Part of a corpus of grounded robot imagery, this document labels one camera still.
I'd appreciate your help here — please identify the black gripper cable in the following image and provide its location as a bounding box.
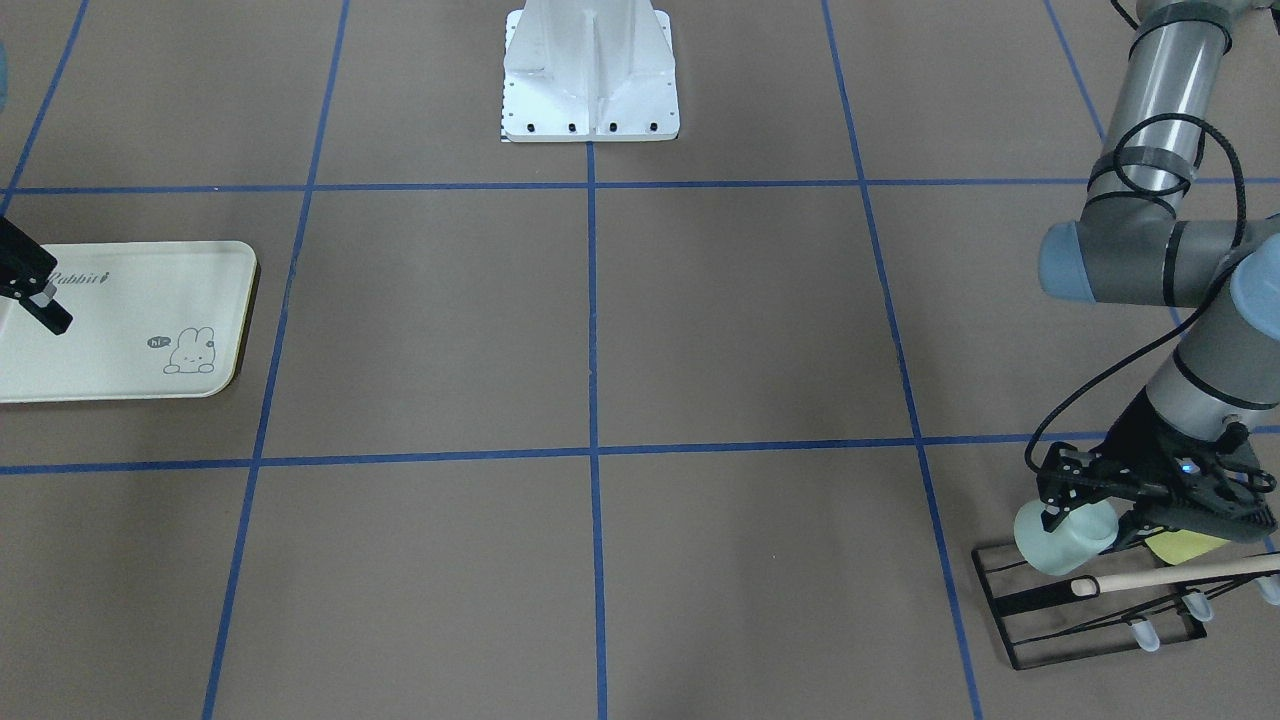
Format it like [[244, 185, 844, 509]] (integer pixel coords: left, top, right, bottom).
[[1024, 111, 1251, 477]]

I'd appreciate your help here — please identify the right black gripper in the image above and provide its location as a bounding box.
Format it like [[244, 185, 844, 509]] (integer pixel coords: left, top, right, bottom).
[[1, 217, 73, 334]]

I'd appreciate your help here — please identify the white pedestal column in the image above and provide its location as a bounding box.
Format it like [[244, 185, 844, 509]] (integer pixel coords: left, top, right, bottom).
[[500, 1, 681, 143]]

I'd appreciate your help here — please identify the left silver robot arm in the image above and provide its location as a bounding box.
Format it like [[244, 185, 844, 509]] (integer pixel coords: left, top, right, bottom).
[[1018, 1, 1277, 553]]

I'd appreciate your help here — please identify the yellow cup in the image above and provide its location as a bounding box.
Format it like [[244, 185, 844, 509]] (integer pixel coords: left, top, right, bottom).
[[1143, 530, 1230, 566]]

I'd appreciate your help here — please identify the cream rabbit tray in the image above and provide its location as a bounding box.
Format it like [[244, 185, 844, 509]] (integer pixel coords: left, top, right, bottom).
[[1, 240, 259, 404]]

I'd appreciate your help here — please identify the black wire cup rack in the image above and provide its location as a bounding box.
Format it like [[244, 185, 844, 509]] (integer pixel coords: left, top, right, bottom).
[[970, 543, 1277, 671]]

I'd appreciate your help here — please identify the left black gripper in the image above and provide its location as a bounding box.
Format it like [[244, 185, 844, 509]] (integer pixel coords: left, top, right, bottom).
[[1037, 392, 1277, 546]]

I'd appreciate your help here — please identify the pale green cup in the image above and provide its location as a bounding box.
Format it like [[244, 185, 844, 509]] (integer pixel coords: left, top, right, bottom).
[[1012, 501, 1119, 577]]

